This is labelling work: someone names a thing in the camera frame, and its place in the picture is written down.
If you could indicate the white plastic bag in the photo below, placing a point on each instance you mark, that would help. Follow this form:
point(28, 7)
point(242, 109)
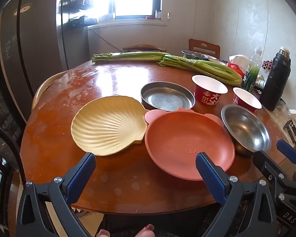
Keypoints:
point(239, 60)

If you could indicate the wide red paper bowl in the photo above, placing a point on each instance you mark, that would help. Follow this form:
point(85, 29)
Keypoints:
point(207, 96)

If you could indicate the black thermos flask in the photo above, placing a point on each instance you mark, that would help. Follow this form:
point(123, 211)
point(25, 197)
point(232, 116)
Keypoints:
point(276, 79)

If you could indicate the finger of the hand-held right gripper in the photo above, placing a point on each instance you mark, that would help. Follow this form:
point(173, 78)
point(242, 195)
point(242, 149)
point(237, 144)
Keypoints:
point(288, 150)
point(265, 164)

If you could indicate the steel basin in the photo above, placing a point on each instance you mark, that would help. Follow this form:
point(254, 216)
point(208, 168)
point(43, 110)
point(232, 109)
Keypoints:
point(194, 54)

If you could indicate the person's left hand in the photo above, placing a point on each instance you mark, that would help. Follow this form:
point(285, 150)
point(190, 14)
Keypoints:
point(144, 231)

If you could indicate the grey refrigerator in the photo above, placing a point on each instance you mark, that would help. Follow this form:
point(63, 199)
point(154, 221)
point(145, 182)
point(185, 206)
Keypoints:
point(39, 42)

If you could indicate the white charger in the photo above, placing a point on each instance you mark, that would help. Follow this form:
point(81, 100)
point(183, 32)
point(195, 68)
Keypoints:
point(293, 113)

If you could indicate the yellow shell-shaped plate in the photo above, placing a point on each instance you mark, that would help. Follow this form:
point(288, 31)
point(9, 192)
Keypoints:
point(108, 126)

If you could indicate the clear bottle with green label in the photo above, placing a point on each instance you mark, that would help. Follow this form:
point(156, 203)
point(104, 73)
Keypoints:
point(251, 74)

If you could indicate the steel bowl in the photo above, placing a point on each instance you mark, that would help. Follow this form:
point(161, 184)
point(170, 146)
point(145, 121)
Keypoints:
point(246, 128)

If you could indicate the glass jar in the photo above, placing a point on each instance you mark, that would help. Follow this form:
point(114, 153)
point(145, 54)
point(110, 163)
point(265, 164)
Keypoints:
point(280, 107)

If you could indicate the small white bottle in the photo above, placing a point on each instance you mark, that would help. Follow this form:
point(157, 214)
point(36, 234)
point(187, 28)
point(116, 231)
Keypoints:
point(259, 82)

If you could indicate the pink plate with ears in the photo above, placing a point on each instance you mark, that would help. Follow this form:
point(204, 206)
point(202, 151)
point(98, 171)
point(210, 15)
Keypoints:
point(182, 138)

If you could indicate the wooden chair with cutout back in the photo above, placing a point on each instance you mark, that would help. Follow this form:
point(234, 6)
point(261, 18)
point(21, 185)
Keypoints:
point(194, 45)

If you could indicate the curved wooden chair back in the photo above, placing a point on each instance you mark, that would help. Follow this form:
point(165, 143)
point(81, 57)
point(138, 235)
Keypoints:
point(143, 46)

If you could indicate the black clamp stand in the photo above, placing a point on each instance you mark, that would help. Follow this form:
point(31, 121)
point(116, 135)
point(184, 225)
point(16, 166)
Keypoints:
point(289, 128)

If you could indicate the small red box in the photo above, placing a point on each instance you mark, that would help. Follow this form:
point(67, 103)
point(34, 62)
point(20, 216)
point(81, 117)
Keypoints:
point(149, 17)

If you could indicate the glass door with red decal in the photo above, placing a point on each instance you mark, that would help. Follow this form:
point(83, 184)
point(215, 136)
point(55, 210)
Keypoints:
point(0, 108)

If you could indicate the wrapped celery bunch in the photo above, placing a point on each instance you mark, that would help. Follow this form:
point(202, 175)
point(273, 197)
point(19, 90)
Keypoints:
point(207, 69)

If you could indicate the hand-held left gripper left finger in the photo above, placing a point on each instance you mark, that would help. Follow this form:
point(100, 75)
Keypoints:
point(80, 177)

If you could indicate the red tipped sticks bundle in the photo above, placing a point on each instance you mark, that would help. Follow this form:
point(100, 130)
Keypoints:
point(267, 65)

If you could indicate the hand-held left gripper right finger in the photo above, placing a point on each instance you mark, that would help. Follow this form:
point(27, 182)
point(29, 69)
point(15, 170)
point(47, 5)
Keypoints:
point(209, 175)

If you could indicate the white ceramic bowl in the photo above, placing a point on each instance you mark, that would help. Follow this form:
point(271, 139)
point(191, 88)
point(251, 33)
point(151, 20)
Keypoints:
point(218, 59)

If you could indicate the shallow steel plate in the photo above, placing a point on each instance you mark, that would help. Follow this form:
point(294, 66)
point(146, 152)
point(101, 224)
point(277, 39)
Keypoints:
point(166, 98)

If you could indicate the tall red paper bowl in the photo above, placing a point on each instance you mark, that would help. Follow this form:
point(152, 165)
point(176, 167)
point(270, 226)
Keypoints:
point(246, 100)

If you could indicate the long loose celery bunch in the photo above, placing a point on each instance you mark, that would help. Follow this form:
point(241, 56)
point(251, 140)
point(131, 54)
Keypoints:
point(128, 56)

